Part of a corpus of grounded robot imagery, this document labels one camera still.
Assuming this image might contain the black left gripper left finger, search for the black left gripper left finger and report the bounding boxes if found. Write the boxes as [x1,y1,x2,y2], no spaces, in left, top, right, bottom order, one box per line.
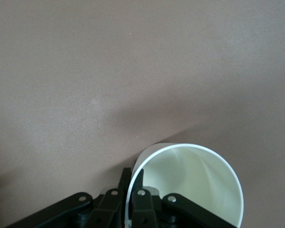
[4,167,132,228]

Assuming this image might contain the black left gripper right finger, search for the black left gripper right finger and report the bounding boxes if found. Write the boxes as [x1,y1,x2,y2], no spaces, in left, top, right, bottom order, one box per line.
[130,168,232,228]

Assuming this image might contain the white plastic cup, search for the white plastic cup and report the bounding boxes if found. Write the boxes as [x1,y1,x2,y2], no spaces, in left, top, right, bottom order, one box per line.
[125,142,244,228]

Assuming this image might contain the brown table cover mat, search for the brown table cover mat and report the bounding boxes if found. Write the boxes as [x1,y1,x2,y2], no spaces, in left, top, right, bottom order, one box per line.
[0,0,285,228]

